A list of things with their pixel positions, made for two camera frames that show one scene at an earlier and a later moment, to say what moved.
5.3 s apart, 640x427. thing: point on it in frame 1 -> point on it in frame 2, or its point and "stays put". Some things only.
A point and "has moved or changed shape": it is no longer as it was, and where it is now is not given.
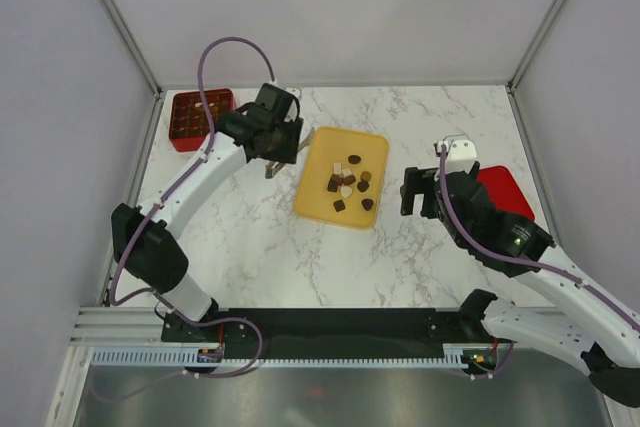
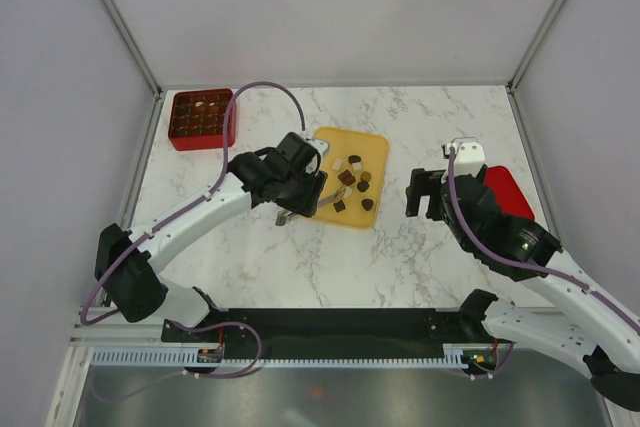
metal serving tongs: x=273 y=166 has moved or changed shape
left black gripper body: x=284 y=143 -> x=302 y=191
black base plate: x=333 y=332 stays put
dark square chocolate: x=339 y=205 stays put
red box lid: x=505 y=192 stays put
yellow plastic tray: x=342 y=177 stays put
